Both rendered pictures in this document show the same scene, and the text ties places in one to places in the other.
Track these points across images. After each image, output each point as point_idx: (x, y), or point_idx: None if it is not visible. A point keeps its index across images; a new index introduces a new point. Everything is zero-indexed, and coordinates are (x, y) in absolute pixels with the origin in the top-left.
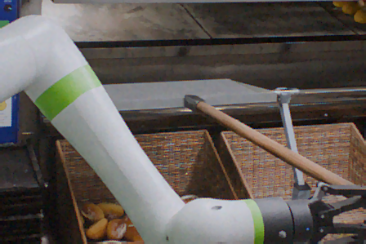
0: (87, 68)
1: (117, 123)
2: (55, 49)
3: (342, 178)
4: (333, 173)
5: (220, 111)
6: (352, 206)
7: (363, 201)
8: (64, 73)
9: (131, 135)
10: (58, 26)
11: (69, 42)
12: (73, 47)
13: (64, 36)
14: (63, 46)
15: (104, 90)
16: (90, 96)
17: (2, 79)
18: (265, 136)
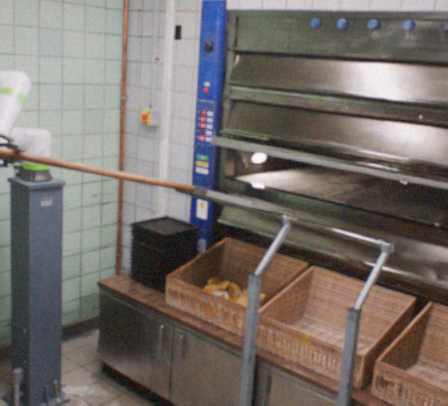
0: (11, 89)
1: (0, 108)
2: (6, 79)
3: (58, 159)
4: (65, 160)
5: (174, 182)
6: (0, 144)
7: (4, 143)
8: (1, 87)
9: (3, 115)
10: (18, 74)
11: (14, 79)
12: (15, 81)
13: (15, 77)
14: (9, 79)
15: (13, 99)
16: (0, 96)
17: None
18: (128, 173)
